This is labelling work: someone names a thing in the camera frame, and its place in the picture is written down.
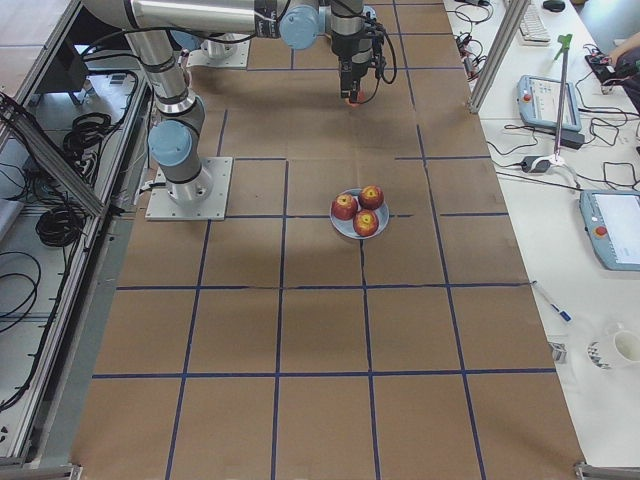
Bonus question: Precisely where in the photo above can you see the teach pendant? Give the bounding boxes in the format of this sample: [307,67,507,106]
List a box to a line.
[579,190,639,272]
[517,75,582,132]

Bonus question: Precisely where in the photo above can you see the black power adapter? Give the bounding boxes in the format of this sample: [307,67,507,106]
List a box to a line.
[560,130,586,150]

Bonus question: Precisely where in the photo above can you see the red apple on plate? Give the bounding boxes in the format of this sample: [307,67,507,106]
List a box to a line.
[352,209,379,237]
[357,185,385,210]
[330,193,359,221]

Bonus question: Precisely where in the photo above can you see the red yellow apple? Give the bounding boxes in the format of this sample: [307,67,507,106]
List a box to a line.
[347,90,365,106]

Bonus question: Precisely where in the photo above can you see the blue white pen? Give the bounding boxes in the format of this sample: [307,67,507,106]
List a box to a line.
[531,280,572,323]

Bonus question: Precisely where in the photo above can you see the white mug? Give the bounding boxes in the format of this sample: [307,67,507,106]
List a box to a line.
[587,324,639,370]

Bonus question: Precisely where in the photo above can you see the coiled black cables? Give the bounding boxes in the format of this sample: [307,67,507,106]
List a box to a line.
[62,112,124,161]

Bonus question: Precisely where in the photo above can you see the white keyboard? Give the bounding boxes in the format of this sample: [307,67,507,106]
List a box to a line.
[519,1,551,47]

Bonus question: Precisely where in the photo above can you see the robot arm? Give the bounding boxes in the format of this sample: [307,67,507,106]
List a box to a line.
[146,24,386,104]
[84,1,385,206]

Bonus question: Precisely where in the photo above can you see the light blue plate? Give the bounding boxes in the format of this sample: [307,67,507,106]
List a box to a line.
[330,188,390,240]

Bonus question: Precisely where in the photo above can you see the red apple on plate back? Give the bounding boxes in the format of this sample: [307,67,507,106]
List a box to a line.
[357,185,385,210]

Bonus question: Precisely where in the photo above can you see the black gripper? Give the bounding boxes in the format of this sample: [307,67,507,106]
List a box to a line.
[330,0,372,59]
[339,29,386,99]

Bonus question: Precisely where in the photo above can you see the red apple on plate left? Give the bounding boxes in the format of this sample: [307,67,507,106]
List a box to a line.
[330,193,359,221]

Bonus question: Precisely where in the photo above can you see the black computer mouse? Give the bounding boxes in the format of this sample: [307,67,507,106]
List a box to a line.
[542,0,566,13]

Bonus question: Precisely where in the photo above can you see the teach pendant far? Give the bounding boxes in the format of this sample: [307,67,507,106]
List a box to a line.
[517,75,582,132]

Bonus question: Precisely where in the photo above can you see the aluminium frame post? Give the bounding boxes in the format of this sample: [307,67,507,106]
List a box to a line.
[467,0,530,114]

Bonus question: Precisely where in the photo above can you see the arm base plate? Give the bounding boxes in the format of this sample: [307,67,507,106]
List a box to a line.
[186,40,250,69]
[145,157,234,221]

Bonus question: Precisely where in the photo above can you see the red apple on plate front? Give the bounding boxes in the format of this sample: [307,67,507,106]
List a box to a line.
[352,209,379,237]

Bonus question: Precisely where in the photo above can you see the teach pendant near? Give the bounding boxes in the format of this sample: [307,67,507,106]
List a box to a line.
[579,190,639,272]

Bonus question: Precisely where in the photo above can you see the reacher grabber stick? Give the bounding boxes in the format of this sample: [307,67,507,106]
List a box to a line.
[550,33,573,167]

